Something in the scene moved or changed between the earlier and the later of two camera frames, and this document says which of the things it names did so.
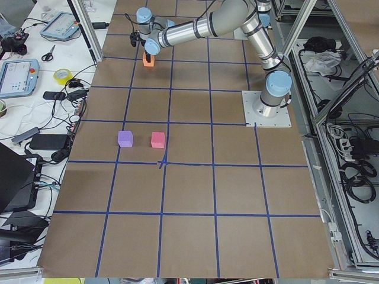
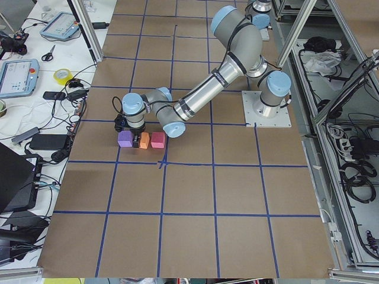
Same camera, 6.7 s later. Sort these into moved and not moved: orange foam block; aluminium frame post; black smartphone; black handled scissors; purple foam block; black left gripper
Moved: black left gripper; orange foam block
Not moved: black handled scissors; aluminium frame post; black smartphone; purple foam block
